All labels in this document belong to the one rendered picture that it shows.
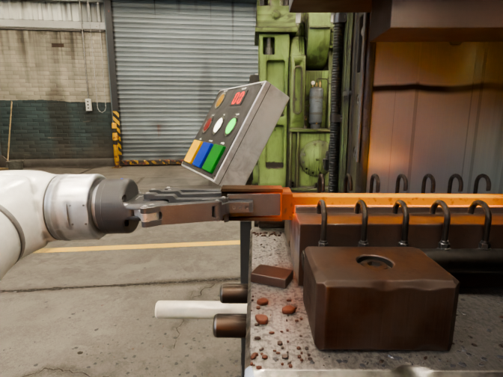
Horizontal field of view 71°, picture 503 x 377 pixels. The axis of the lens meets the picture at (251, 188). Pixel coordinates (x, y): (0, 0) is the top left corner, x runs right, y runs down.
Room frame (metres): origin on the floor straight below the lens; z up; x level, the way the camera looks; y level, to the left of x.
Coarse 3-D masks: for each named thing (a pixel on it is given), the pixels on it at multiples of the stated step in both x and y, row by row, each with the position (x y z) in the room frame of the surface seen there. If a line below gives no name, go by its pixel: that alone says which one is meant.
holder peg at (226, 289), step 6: (222, 288) 0.44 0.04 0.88; (228, 288) 0.44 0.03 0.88; (234, 288) 0.44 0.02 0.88; (240, 288) 0.44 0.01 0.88; (246, 288) 0.44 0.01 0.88; (222, 294) 0.44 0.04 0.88; (228, 294) 0.44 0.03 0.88; (234, 294) 0.44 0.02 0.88; (240, 294) 0.44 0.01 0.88; (246, 294) 0.44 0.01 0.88; (222, 300) 0.44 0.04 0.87; (228, 300) 0.44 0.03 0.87; (234, 300) 0.44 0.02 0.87; (240, 300) 0.44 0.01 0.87; (246, 300) 0.44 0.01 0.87
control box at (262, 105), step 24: (216, 96) 1.18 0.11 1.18; (240, 96) 0.97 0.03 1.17; (264, 96) 0.88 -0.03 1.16; (288, 96) 0.91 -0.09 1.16; (216, 120) 1.05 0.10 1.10; (240, 120) 0.89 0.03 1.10; (264, 120) 0.88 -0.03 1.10; (240, 144) 0.86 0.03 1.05; (264, 144) 0.88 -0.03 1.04; (192, 168) 1.01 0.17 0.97; (216, 168) 0.85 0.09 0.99; (240, 168) 0.86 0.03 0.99
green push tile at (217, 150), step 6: (216, 144) 0.92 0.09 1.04; (216, 150) 0.90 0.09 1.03; (222, 150) 0.87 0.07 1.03; (210, 156) 0.91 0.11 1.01; (216, 156) 0.88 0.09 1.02; (204, 162) 0.93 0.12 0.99; (210, 162) 0.89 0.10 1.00; (216, 162) 0.87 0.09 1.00; (204, 168) 0.90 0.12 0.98; (210, 168) 0.87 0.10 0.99
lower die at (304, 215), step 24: (312, 216) 0.41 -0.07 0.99; (336, 216) 0.41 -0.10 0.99; (360, 216) 0.41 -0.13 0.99; (384, 216) 0.41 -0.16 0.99; (432, 216) 0.41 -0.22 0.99; (456, 216) 0.41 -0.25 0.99; (480, 216) 0.41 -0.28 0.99; (288, 240) 0.51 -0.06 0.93; (312, 240) 0.38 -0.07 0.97; (336, 240) 0.38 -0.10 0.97; (384, 240) 0.38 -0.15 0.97; (408, 240) 0.38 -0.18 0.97; (432, 240) 0.38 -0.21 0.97; (456, 240) 0.38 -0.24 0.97; (480, 240) 0.38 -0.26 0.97
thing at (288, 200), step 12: (228, 192) 0.45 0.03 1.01; (240, 192) 0.45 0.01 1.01; (252, 192) 0.45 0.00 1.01; (264, 192) 0.45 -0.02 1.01; (276, 192) 0.45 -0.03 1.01; (288, 192) 0.45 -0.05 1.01; (288, 204) 0.44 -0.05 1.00; (300, 204) 0.45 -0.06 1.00; (312, 204) 0.45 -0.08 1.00; (336, 204) 0.45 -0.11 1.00; (348, 204) 0.45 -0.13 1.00; (372, 204) 0.45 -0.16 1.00; (384, 204) 0.45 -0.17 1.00; (408, 204) 0.44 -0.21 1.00; (420, 204) 0.44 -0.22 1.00; (456, 204) 0.44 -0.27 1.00; (468, 204) 0.44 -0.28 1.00; (492, 204) 0.44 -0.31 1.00; (240, 216) 0.45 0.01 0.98; (252, 216) 0.45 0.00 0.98; (264, 216) 0.45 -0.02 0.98; (276, 216) 0.45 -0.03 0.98; (288, 216) 0.44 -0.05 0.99
